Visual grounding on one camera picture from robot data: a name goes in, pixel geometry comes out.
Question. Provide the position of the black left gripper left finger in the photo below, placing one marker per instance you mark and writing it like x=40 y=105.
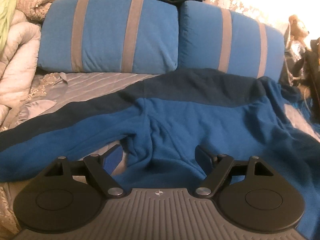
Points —
x=100 y=168

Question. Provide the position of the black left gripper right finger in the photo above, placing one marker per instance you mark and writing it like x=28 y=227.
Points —
x=216 y=168

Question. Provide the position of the blue fleece zip jacket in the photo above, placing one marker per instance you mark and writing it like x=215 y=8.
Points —
x=159 y=121

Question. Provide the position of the grey quilted bedspread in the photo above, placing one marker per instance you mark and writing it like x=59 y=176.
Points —
x=48 y=94

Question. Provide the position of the dark clutter pile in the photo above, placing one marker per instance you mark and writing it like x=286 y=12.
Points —
x=301 y=70

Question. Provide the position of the right blue striped pillow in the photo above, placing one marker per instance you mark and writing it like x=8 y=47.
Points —
x=217 y=38

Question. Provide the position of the blue striped pillow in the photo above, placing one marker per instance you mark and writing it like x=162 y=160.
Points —
x=217 y=38
x=131 y=36

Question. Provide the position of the left blue striped pillow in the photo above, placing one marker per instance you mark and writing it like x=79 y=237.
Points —
x=131 y=36

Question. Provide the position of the white puffy comforter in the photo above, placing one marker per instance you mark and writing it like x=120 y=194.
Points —
x=18 y=62

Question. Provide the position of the brown plush toy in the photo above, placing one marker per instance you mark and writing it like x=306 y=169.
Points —
x=296 y=31

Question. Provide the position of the light green blanket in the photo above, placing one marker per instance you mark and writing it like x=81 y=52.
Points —
x=7 y=12

